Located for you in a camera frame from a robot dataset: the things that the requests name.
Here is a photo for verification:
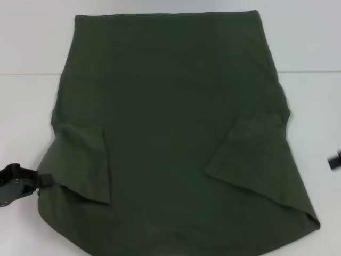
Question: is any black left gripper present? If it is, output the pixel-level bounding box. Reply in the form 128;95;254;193
0;162;53;210

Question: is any dark green shirt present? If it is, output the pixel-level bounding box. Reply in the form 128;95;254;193
37;10;322;256

